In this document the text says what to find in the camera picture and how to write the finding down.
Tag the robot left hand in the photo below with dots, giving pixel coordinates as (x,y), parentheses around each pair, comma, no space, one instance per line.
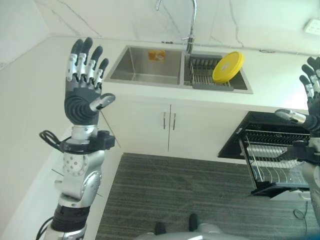
(78,100)

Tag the stainless steel double sink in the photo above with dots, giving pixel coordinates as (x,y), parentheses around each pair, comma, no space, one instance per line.
(178,68)

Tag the black open dishwasher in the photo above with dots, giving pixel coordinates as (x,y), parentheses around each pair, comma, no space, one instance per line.
(262,150)

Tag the orange sticker label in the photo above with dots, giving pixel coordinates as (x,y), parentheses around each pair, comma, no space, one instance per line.
(156,55)

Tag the white cabinet door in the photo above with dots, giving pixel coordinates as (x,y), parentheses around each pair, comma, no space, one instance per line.
(200,130)
(140,125)

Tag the chrome gooseneck faucet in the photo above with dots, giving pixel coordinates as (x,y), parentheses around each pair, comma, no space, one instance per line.
(191,25)

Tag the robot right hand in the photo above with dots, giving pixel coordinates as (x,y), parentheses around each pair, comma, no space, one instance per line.
(312,100)

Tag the yellow round plate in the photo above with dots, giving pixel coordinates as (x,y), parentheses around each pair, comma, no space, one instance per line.
(228,66)

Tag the grey striped floor mat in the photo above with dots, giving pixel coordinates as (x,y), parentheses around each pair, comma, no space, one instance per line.
(190,195)

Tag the metal sink dish rack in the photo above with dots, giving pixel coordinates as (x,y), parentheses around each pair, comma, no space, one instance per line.
(200,75)

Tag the white wall socket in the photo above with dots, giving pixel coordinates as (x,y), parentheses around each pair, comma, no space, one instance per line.
(312,25)

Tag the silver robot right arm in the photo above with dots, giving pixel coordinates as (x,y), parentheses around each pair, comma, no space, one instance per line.
(308,172)

